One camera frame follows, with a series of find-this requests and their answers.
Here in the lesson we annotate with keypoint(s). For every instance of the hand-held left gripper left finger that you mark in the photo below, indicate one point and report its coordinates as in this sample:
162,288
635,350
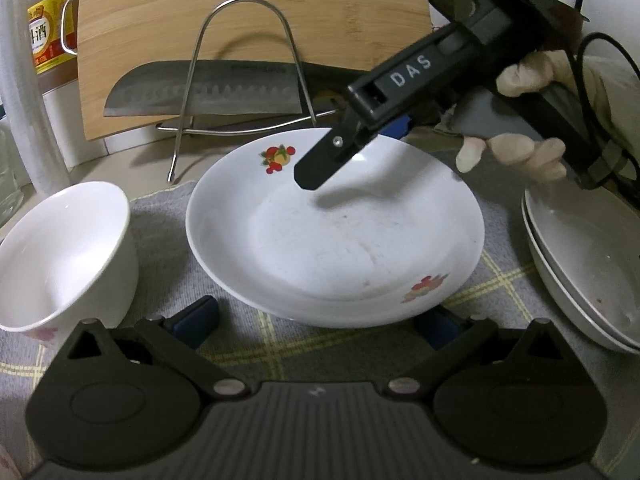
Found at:
200,320

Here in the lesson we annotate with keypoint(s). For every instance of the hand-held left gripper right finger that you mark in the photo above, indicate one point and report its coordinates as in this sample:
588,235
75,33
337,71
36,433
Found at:
440,334

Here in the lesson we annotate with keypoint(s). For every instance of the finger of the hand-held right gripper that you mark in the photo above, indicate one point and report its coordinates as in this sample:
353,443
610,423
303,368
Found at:
400,126
320,165

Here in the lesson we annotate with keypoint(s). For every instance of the deep white fruit-print plate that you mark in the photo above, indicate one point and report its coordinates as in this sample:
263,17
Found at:
350,240

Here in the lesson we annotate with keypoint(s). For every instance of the white bowl pink flowers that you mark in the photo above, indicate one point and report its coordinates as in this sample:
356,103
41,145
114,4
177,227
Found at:
60,260

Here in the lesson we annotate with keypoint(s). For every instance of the large white fruit-print plate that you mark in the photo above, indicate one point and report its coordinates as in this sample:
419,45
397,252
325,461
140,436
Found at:
595,260

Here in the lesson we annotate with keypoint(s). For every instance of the person's right hand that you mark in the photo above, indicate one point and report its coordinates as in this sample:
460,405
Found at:
525,152

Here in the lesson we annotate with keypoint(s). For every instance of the checked table cloth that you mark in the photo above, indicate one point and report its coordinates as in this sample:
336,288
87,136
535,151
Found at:
260,330

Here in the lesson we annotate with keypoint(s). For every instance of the steel kitchen knife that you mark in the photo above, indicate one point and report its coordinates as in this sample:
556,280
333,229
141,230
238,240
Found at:
150,95

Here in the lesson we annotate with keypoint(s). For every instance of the tall plastic wrap roll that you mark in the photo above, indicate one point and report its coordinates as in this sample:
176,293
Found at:
20,125

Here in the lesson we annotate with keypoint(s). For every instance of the brown jug yellow label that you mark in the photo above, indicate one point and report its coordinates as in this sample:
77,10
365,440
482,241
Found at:
47,35

